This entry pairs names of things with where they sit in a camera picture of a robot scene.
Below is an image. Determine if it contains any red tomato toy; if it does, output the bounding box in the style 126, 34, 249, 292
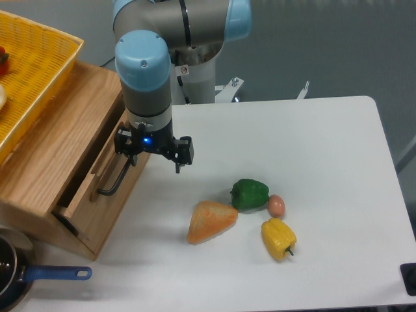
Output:
0, 46, 9, 75

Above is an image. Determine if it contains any wooden drawer cabinet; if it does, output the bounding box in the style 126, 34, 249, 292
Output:
0, 60, 131, 262

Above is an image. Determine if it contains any yellow plastic basket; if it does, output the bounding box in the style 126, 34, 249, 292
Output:
1, 11, 84, 161

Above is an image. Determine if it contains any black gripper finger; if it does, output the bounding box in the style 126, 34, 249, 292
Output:
114, 122, 140, 166
162, 136, 194, 174

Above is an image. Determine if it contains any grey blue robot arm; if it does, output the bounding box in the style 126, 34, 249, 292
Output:
113, 1, 252, 167

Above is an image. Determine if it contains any white vegetable toy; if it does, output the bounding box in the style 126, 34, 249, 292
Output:
0, 84, 7, 109

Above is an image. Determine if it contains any orange bread slice toy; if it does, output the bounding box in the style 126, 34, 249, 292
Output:
187, 201, 238, 244

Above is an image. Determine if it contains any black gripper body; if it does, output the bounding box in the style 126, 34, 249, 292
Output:
128, 122, 174, 159

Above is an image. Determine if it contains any black table corner device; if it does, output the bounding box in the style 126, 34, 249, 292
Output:
400, 263, 416, 296

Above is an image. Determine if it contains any wooden top drawer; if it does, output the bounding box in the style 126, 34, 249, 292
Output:
53, 113, 150, 257

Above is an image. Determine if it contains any blue handled saucepan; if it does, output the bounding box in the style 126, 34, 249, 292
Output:
1, 228, 92, 311

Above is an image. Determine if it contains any yellow bell pepper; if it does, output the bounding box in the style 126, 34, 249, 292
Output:
261, 218, 297, 261

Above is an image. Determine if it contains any brown egg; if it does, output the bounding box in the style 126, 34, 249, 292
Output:
268, 194, 285, 217

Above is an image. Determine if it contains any green bell pepper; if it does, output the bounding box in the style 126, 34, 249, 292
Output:
230, 178, 269, 211

